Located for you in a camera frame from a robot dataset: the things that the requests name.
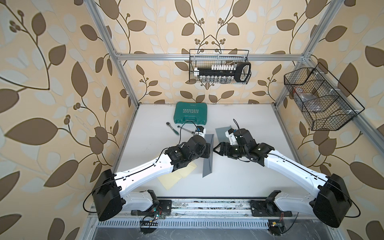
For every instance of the electronics board with wires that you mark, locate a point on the electronics board with wires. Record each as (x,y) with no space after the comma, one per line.
(150,223)
(276,227)

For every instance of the left electronics board with wires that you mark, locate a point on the left electronics board with wires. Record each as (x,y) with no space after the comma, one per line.
(150,223)

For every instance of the yellow envelope red seal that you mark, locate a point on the yellow envelope red seal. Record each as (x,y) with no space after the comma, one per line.
(169,180)

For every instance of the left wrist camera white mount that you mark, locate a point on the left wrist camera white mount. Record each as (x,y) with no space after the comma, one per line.
(200,131)

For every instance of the black wire basket back wall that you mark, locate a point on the black wire basket back wall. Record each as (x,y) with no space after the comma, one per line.
(206,57)

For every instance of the black socket set holder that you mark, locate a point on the black socket set holder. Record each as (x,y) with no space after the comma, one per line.
(238,73)

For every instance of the light blue envelope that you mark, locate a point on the light blue envelope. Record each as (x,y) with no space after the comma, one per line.
(221,134)

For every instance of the green tool case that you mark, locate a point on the green tool case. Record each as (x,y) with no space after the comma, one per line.
(191,112)

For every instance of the silver combination wrench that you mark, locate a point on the silver combination wrench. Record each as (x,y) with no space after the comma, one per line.
(189,131)

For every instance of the ratchet wrench green handle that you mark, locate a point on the ratchet wrench green handle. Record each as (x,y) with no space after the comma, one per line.
(174,131)

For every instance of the black wire basket wall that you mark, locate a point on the black wire basket wall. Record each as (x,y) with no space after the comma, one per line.
(324,101)
(206,57)

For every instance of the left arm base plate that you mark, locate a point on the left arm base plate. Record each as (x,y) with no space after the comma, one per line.
(147,204)

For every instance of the black wire basket right wall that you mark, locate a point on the black wire basket right wall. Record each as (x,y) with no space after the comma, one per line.
(324,101)

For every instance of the clear plastic bag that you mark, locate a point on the clear plastic bag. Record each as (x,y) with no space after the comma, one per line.
(308,102)

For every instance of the right electronics board with wires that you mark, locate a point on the right electronics board with wires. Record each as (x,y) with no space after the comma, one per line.
(276,227)

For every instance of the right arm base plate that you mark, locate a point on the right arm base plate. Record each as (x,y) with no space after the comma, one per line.
(267,207)

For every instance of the dark grey envelope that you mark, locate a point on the dark grey envelope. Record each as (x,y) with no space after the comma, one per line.
(208,155)

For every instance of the aluminium rail front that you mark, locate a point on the aluminium rail front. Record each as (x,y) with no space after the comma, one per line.
(205,208)

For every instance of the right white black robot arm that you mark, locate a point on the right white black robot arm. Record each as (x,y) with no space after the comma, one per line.
(327,197)

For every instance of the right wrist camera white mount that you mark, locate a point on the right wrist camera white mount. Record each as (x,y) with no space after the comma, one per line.
(231,137)

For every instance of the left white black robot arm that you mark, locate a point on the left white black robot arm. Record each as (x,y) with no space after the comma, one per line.
(113,191)

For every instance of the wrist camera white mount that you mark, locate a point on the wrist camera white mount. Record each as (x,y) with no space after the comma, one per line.
(231,137)
(200,131)

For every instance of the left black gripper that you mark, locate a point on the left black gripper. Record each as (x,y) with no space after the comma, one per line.
(206,146)

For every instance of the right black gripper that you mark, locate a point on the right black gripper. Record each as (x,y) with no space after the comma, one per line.
(226,151)

